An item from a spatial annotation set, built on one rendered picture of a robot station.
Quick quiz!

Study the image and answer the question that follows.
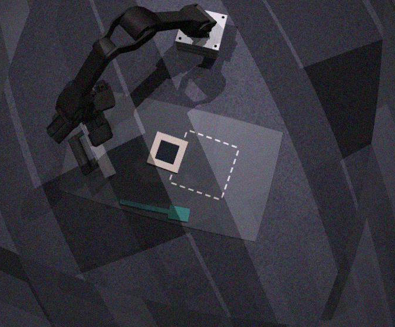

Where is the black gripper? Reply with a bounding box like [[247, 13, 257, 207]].
[[81, 102, 113, 147]]

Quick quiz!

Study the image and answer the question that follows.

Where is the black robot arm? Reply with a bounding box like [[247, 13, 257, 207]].
[[47, 4, 217, 144]]

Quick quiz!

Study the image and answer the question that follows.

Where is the teal small trowel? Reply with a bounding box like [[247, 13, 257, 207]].
[[120, 199, 190, 222]]

